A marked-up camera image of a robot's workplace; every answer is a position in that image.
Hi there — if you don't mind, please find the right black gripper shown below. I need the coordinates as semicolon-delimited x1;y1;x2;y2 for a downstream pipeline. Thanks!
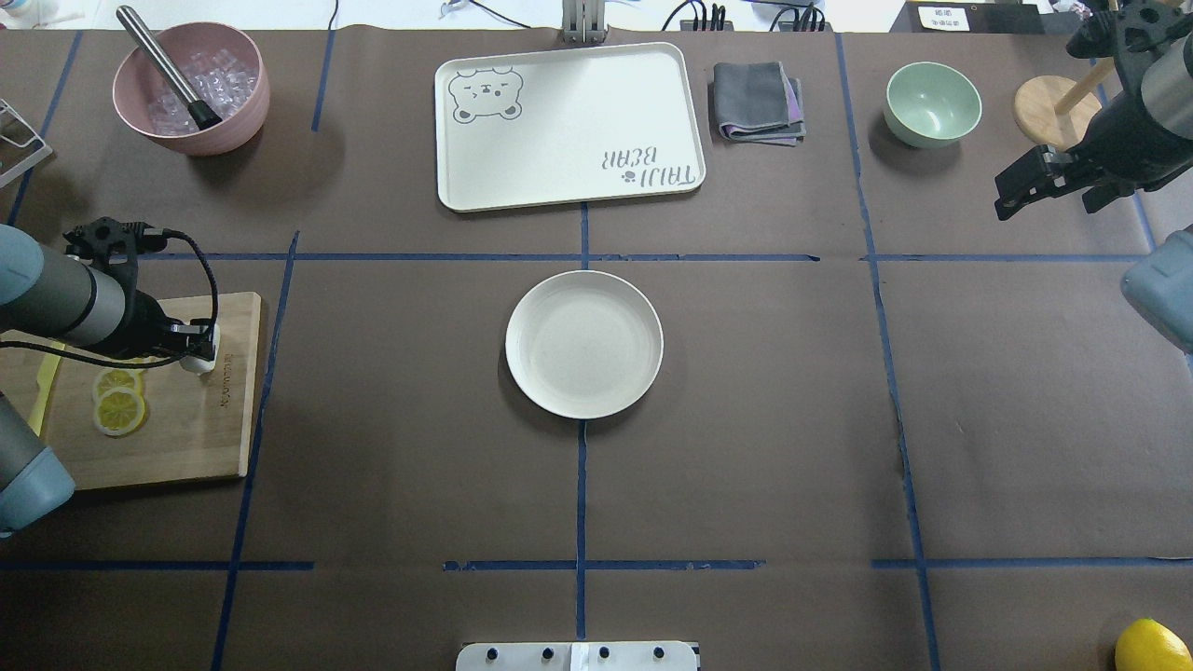
995;93;1175;221

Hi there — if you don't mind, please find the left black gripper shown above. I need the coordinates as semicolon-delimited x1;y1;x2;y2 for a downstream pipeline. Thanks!
112;293;217;364

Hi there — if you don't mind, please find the cream round plate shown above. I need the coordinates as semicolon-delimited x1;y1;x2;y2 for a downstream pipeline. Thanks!
503;270;665;419

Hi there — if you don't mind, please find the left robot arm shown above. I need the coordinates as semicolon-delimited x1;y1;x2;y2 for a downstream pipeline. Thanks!
1;217;220;538

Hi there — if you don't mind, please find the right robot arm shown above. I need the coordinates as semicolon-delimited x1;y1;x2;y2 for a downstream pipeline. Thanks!
995;12;1192;353

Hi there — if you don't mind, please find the cream bear serving tray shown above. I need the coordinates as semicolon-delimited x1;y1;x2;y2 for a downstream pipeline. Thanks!
434;42;706;213

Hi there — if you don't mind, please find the wooden mug tree stand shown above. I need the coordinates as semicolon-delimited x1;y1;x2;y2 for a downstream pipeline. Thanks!
1013;0;1186;154

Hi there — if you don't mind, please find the bamboo cutting board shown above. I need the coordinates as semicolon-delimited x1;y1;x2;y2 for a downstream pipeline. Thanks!
42;293;268;491

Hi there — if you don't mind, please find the middle lemon slice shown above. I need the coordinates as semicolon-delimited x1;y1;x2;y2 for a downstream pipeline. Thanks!
92;368;144;401

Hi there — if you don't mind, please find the mint green bowl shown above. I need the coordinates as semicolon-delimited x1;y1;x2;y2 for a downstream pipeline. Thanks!
883;62;983;149

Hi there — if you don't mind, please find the yellow plastic knife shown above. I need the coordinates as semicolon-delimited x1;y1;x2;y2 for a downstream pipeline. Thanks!
27;341;64;437

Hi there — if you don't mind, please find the steel muddler black tip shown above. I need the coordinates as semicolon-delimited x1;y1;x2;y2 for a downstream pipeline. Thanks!
116;5;222;130

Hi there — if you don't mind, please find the pink bowl with ice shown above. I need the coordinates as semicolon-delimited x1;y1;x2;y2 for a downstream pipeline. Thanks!
112;21;271;156

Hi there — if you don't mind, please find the folded grey cloth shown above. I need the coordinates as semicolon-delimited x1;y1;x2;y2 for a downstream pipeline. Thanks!
712;62;808;147

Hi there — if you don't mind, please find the black power strip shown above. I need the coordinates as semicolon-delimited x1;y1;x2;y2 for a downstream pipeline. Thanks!
662;1;832;33

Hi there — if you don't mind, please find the yellow lemon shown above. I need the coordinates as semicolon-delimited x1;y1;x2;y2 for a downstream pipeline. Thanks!
1113;618;1192;670

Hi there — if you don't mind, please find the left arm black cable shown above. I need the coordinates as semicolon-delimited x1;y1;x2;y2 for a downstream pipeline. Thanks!
0;228;220;373

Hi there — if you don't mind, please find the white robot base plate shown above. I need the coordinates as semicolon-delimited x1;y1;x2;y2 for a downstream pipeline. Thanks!
455;640;701;670

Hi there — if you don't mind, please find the aluminium frame post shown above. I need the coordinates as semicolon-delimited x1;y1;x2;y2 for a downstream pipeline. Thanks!
561;0;608;47

